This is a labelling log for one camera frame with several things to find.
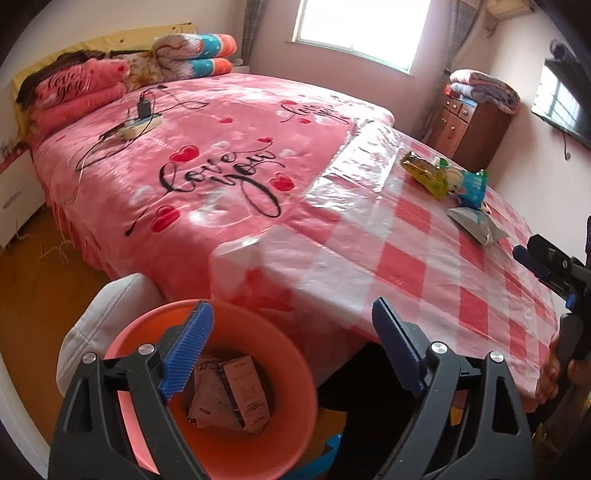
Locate grey plaid curtain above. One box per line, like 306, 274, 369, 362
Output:
415, 0, 483, 140

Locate black charger plug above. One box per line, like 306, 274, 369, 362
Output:
137, 97, 152, 120

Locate pink love you pillow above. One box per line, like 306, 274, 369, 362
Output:
33, 58, 130, 109

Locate brown paper packets in bin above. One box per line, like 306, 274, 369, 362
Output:
187, 355, 271, 434

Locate white bedside cabinet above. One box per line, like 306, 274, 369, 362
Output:
0, 149, 45, 248

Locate black charger cable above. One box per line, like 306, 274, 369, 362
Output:
73, 84, 211, 173

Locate white power strip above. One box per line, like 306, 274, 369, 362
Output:
115, 114, 163, 141

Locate folded blankets on cabinet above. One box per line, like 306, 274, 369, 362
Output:
450, 69, 521, 115

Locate bed with pink blanket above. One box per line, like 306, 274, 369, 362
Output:
33, 74, 394, 300

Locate grey white cushion stool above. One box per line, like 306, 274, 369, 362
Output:
56, 273, 165, 396

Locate silver grey foil bag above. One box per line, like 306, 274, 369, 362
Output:
447, 207, 509, 246

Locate yellow headboard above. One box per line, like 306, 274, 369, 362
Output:
10, 22, 197, 140

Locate yellow green snack wrapper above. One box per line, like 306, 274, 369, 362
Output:
401, 151, 448, 200

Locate bright window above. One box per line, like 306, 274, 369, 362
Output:
293, 0, 431, 74

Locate wall mounted television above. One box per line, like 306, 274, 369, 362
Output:
531, 59, 590, 149

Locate orange plastic trash bin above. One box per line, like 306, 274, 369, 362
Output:
103, 298, 320, 480

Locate brown wooden drawer cabinet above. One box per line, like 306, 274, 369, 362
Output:
425, 95, 512, 173

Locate pink lower pillow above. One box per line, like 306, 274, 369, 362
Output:
29, 83, 127, 139

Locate blue plastic stool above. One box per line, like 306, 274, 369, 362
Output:
281, 434, 342, 480

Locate person's right hand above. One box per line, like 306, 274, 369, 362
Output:
535, 332, 591, 404

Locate red white checkered plastic cloth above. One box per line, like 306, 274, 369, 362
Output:
211, 122, 558, 397

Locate folded orange blue quilt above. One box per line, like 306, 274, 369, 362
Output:
151, 33, 238, 81

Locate floral yellow pillow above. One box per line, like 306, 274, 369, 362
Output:
113, 51, 164, 92

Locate white green blue snack bag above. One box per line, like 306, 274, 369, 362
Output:
438, 157, 488, 210

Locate air conditioner unit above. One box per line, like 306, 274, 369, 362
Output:
485, 0, 534, 38

